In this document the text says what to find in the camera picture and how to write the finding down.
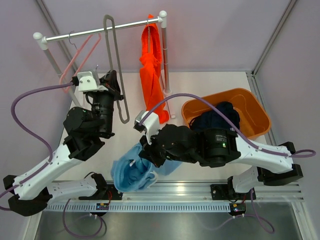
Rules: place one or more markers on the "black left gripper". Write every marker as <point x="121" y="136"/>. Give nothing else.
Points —
<point x="110" y="80"/>

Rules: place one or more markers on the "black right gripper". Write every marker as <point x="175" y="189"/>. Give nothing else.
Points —
<point x="149" y="151"/>

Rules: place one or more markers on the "navy blue shorts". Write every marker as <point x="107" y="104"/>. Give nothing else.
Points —
<point x="210" y="119"/>

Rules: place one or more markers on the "light blue shorts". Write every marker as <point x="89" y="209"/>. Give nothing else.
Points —
<point x="132" y="173"/>

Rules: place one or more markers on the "orange shorts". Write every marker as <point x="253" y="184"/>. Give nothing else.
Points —
<point x="151" y="68"/>

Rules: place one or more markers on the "grey orange-shorts hanger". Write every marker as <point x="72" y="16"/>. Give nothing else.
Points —
<point x="149" y="45"/>

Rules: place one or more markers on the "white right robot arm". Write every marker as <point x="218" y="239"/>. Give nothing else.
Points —
<point x="269" y="166"/>

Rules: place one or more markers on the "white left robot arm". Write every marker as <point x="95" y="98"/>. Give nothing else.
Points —
<point x="34" y="190"/>

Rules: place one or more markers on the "orange plastic basket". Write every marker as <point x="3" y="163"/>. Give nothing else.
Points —
<point x="254" y="121"/>

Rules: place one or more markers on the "silver white clothes rack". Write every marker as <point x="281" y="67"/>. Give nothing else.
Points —
<point x="108" y="26"/>

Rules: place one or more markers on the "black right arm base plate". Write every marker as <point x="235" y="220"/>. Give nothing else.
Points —
<point x="224" y="192"/>

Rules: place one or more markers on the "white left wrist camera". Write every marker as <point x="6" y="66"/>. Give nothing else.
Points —
<point x="88" y="81"/>

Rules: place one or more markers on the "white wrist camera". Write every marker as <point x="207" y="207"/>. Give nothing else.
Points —
<point x="88" y="81"/>
<point x="151" y="125"/>

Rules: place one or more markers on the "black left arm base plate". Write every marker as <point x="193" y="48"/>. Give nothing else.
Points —
<point x="112" y="192"/>

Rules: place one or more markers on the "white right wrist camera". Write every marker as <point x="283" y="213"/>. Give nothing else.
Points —
<point x="151" y="125"/>

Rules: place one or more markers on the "white slotted cable duct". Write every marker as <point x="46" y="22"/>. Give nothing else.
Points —
<point x="140" y="207"/>

